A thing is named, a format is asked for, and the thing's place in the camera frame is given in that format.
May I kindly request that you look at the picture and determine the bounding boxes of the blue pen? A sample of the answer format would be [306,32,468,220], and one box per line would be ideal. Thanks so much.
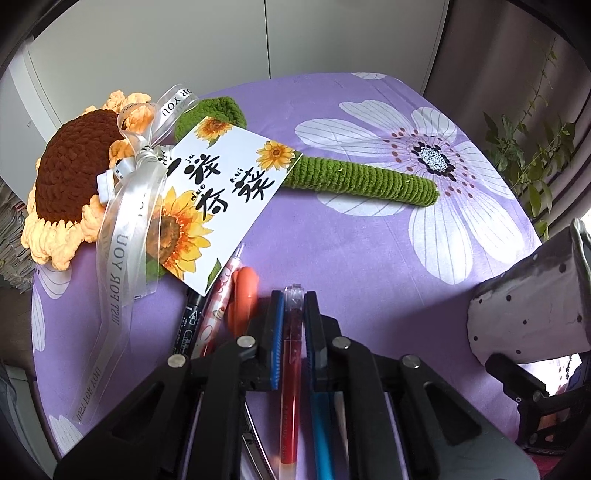
[309,391,336,480]

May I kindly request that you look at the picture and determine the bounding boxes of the black marker pen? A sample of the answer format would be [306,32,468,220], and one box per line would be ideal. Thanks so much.
[172,287,207,358]

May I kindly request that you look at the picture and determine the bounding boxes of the orange handled scissors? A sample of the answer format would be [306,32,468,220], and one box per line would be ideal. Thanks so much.
[225,266,278,480]

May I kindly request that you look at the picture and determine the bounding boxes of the pink patterned pen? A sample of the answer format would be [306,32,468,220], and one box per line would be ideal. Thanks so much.
[202,244,245,358]

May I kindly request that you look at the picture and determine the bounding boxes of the white cabinet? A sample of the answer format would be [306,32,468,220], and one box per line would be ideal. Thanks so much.
[0,0,451,153]

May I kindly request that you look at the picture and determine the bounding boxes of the purple floral tablecloth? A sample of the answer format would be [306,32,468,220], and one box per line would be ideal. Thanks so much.
[30,71,546,480]

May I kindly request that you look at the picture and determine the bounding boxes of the clear printed ribbon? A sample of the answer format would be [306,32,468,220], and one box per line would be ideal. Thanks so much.
[67,83,200,424]

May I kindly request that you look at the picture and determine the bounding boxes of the sunflower print card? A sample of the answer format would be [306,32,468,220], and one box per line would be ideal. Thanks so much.
[159,122,303,296]

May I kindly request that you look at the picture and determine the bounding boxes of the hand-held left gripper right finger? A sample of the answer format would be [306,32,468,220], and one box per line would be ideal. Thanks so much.
[302,290,541,480]

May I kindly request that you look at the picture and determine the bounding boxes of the grey striped curtain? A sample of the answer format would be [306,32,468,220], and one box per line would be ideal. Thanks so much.
[422,0,591,232]

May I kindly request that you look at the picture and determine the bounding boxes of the green leafy plant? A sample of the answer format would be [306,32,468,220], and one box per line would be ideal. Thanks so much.
[482,46,578,241]

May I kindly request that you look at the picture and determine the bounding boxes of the grey dotted pen holder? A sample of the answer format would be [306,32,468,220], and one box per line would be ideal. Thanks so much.
[466,219,591,365]

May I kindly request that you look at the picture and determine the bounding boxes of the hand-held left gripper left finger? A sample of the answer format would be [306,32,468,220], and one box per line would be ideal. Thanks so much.
[53,290,286,480]

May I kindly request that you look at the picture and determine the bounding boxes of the pile of paper booklets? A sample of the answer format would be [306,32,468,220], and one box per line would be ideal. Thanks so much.
[0,180,38,291]

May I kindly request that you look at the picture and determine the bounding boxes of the crochet sunflower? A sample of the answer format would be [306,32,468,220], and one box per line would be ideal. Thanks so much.
[21,91,439,282]

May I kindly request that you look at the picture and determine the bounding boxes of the red pen with clear cap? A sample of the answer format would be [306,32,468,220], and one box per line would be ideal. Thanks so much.
[278,284,305,480]

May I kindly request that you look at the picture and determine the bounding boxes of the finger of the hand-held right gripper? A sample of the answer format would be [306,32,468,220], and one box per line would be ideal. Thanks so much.
[485,353,551,408]

